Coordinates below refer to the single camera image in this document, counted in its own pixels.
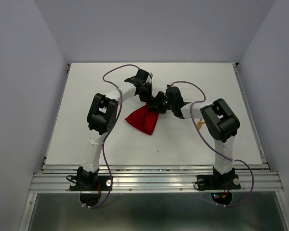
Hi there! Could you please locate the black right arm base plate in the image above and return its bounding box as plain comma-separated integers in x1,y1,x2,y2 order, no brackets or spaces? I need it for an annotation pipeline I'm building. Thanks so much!
194,174,241,191

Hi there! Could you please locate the aluminium rail frame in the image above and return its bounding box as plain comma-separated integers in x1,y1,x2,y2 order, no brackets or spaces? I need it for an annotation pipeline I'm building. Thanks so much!
20,63,289,231

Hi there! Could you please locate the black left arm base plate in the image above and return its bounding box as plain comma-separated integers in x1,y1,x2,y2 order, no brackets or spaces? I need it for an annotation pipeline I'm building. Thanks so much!
66,175,112,192

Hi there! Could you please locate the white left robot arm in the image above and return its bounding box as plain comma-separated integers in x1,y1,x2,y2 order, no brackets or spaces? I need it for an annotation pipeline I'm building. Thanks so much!
77,64,153,190

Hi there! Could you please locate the orange plastic fork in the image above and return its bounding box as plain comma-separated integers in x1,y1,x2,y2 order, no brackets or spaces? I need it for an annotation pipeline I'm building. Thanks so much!
197,119,205,129

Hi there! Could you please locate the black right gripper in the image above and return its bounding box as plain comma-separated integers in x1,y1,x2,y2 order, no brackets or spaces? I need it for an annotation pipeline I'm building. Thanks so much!
146,90,174,113

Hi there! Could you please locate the red cloth napkin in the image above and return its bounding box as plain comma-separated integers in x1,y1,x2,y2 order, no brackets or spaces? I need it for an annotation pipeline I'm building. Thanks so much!
125,104,159,136

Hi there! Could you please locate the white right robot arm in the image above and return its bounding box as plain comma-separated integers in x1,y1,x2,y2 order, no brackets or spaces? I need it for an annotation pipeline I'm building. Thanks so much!
148,85,240,188

